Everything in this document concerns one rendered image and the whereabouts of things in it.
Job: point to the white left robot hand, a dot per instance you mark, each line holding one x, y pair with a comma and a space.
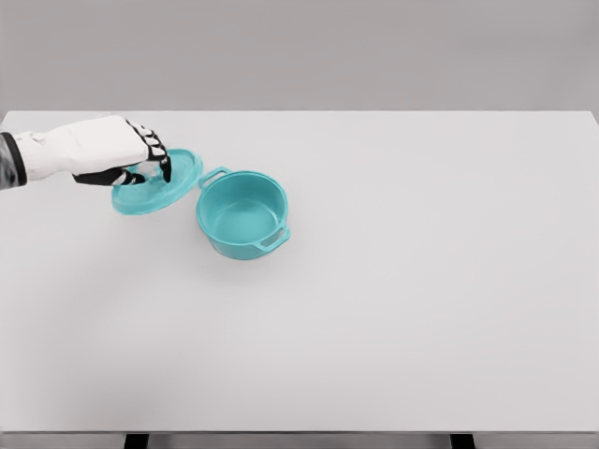
110, 145

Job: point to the teal pot lid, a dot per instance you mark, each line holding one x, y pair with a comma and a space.
154, 194

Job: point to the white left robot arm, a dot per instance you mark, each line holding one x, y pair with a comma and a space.
39, 152

